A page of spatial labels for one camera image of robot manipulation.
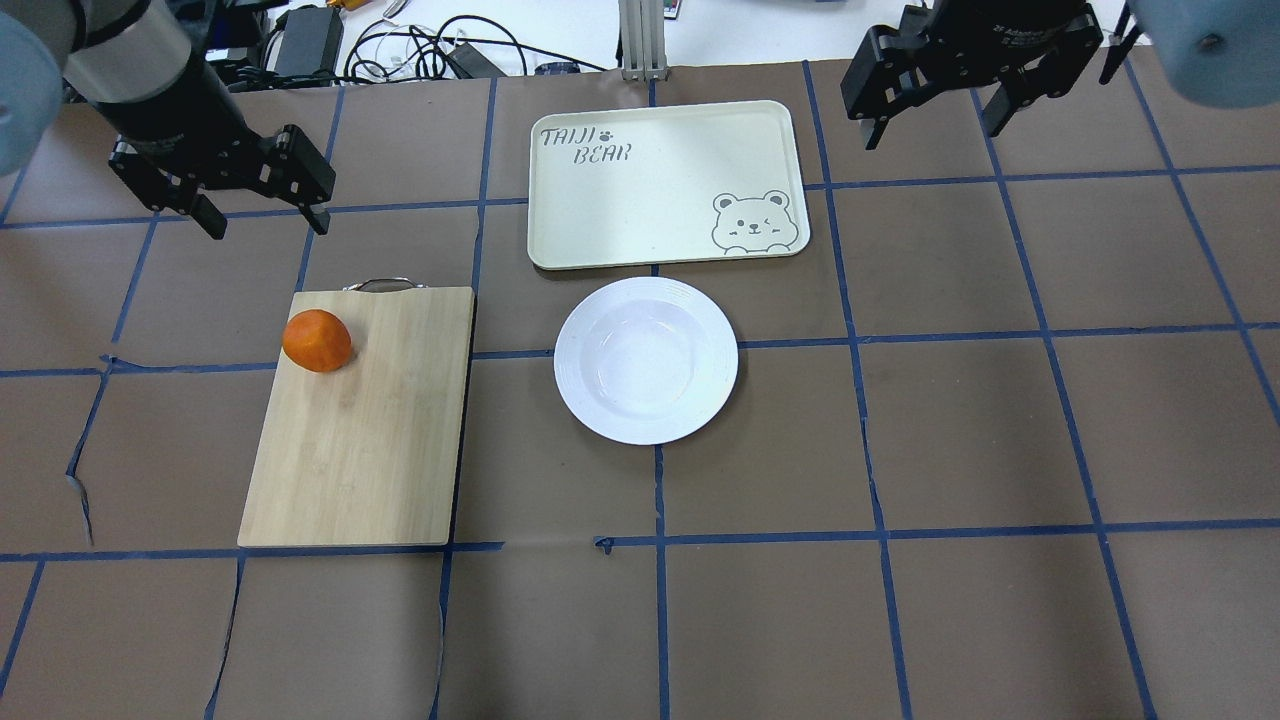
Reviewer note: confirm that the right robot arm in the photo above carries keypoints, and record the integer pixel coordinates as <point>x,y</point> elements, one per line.
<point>1219,54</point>

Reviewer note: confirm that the aluminium frame post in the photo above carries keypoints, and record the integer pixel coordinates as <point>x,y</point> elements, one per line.
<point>643,40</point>

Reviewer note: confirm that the wooden cutting board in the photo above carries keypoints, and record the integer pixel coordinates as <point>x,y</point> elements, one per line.
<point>367,455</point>

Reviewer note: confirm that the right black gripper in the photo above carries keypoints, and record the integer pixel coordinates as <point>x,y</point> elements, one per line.
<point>1000,25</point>

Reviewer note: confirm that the white round plate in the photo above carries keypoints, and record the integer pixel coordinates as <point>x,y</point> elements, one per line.
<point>646,360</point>

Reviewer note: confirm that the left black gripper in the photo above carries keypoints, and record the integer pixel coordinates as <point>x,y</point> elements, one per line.
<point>180,110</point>

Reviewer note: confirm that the orange fruit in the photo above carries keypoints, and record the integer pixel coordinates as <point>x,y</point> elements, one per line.
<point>318,341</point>

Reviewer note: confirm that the cream bear tray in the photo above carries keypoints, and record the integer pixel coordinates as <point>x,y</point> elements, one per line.
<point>683,184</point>

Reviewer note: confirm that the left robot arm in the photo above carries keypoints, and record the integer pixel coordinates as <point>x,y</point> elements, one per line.
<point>180,135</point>

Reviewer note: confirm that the black power adapter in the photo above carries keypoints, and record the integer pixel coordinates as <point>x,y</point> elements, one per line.
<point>307,46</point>

